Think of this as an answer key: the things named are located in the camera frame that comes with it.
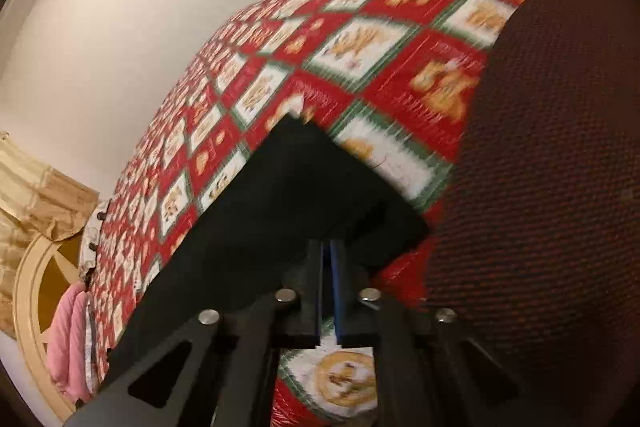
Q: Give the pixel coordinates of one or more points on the cream wooden bed headboard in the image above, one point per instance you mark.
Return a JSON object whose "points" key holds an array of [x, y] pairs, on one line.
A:
{"points": [[25, 307]]}

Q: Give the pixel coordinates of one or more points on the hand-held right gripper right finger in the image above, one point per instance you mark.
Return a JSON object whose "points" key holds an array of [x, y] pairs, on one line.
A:
{"points": [[337, 297]]}

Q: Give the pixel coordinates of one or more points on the black pants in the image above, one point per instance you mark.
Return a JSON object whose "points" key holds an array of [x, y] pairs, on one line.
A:
{"points": [[280, 197]]}

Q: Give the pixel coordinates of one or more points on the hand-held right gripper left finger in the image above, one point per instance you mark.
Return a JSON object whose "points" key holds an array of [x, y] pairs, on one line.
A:
{"points": [[312, 297]]}

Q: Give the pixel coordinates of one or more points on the red printed bear blanket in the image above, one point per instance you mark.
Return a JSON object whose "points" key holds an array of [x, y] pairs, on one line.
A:
{"points": [[380, 57]]}

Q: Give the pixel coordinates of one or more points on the person's dark red knit clothing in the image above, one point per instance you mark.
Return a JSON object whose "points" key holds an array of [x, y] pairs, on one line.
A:
{"points": [[550, 157]]}

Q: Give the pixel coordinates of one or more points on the white grey patterned pillow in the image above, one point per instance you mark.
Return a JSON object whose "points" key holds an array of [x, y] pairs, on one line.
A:
{"points": [[94, 232]]}

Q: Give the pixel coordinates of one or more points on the folded pink blanket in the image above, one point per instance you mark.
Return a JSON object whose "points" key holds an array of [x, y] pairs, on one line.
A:
{"points": [[67, 342]]}

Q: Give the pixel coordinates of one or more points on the cream patterned curtain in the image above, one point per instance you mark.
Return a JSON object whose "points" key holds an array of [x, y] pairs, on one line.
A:
{"points": [[30, 187]]}

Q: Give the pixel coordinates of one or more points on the pale blue floral pillow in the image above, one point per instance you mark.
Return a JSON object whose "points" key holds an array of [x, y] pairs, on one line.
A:
{"points": [[91, 347]]}

